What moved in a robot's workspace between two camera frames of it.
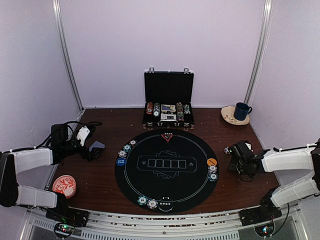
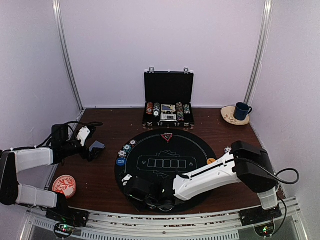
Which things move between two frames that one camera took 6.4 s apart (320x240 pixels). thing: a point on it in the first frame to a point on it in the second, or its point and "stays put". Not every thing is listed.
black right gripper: x=232 y=165 to x=138 y=207
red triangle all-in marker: x=167 y=136 stays put
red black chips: x=133 y=142 stays put
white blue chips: x=122 y=153 stays put
